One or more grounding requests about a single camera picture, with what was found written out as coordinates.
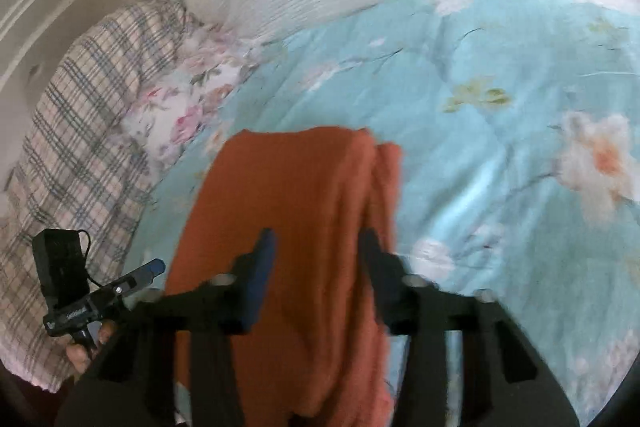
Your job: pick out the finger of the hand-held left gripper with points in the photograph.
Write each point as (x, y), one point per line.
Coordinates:
(147, 271)

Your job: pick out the light blue floral blanket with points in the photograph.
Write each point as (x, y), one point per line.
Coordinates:
(450, 82)

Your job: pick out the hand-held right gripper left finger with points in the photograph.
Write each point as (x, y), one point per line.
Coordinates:
(259, 279)

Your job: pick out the person's left hand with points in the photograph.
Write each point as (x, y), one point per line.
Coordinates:
(82, 354)

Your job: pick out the orange knit sweater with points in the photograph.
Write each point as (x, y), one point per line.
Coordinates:
(300, 217)

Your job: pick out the plaid blanket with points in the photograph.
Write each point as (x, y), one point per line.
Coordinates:
(85, 107)

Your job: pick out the pink floral pillow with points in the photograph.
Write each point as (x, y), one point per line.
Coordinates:
(190, 107)

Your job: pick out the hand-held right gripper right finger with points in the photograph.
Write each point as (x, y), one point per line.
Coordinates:
(380, 279)

